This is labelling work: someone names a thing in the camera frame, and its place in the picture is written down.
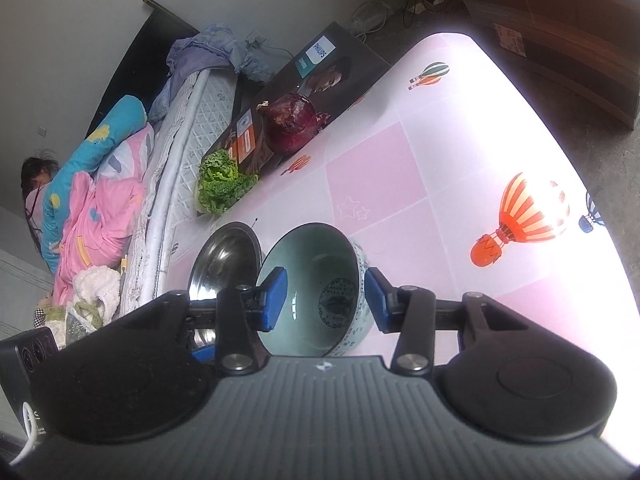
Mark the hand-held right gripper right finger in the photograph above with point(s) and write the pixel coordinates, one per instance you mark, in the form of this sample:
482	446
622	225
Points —
377	305

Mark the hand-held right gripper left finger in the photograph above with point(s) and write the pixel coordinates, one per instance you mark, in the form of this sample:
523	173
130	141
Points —
272	300

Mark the green patterned ceramic bowl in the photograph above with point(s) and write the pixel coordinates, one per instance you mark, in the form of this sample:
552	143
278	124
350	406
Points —
310	270

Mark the small stainless steel bowl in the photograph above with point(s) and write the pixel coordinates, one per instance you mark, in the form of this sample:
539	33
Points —
225	260

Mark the checkered cloth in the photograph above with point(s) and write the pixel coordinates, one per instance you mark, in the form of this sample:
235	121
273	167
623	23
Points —
41	317

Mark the green floral pillow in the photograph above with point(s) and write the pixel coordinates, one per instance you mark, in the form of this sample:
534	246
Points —
80	327

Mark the white fluffy blanket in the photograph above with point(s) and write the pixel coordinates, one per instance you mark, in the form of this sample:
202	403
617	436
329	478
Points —
100	285

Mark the napa cabbage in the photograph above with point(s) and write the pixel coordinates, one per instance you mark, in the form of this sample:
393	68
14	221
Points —
220	180

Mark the pink blanket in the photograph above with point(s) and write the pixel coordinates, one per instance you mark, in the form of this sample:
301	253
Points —
100	210

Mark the white quilted mattress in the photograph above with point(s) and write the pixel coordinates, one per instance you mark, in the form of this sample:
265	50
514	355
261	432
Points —
185	150

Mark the pink printed tablecloth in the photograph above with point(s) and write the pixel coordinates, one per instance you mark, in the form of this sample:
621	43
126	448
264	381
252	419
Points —
450	135

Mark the dark printed flat box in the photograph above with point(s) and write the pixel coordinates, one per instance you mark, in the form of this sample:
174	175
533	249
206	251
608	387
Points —
330	60

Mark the grey blue clothing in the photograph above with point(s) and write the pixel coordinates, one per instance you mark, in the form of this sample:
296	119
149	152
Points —
210	45

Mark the black headboard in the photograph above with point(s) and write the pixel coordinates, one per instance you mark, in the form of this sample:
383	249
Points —
145	45

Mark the white power strip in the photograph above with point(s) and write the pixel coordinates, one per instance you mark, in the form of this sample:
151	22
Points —
367	17

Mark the large brown carton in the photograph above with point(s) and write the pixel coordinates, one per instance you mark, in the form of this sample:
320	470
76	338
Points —
550	25

